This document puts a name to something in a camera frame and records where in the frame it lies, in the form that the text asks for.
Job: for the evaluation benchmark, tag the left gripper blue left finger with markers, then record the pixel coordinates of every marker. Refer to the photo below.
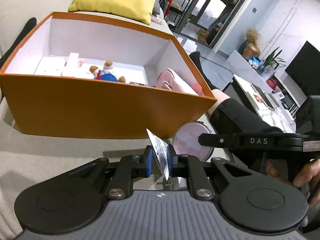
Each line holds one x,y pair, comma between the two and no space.
147,160

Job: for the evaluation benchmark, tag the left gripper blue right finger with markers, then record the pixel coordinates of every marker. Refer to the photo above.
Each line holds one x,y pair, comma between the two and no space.
172,160

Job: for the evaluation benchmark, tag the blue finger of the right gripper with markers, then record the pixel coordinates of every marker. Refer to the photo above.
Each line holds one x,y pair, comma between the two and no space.
217,140

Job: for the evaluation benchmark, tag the printed white card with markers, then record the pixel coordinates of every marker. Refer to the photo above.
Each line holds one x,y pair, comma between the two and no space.
162,154

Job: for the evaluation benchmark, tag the plush bear blue outfit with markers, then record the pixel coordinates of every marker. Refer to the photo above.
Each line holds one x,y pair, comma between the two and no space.
105,74

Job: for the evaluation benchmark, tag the purple glitter box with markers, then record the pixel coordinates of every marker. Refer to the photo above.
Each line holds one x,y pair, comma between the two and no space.
141,84

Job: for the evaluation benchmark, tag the person right hand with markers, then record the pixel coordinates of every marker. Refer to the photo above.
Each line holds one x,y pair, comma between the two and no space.
308,175

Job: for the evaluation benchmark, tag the round pink tin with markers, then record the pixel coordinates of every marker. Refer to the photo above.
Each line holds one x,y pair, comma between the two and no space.
186,142

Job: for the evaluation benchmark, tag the person right leg black sock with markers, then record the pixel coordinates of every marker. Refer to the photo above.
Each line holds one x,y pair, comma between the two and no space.
227,115

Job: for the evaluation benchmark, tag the person leg black sock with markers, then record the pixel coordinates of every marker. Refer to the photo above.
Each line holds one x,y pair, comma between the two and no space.
30,24
227,115

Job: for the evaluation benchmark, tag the marble coffee table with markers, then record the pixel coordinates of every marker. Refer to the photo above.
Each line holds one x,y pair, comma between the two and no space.
264,105

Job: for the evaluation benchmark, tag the pink pouch bag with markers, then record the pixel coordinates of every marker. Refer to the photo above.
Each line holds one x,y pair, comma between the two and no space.
170,80

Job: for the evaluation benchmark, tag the orange cardboard storage box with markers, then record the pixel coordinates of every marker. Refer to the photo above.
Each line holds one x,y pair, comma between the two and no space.
60,106

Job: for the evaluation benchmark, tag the green potted plant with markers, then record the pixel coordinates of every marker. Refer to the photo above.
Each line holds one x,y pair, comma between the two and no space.
273,60

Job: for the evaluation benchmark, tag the gold vase dried flowers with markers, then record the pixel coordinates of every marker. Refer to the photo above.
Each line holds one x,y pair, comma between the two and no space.
249,47

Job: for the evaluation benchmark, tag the black television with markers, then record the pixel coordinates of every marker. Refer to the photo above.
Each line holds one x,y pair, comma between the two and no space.
304,69

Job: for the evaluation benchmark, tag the pink selfie stick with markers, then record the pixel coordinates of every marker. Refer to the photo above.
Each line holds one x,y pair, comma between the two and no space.
72,65

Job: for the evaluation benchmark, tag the beige fabric sofa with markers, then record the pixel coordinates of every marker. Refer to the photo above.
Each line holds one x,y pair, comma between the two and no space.
26,159

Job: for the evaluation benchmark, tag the white glasses case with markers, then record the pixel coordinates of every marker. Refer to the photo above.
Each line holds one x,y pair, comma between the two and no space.
51,66

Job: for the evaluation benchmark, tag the person left leg black sock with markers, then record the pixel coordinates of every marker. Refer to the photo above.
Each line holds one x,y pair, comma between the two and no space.
30,24

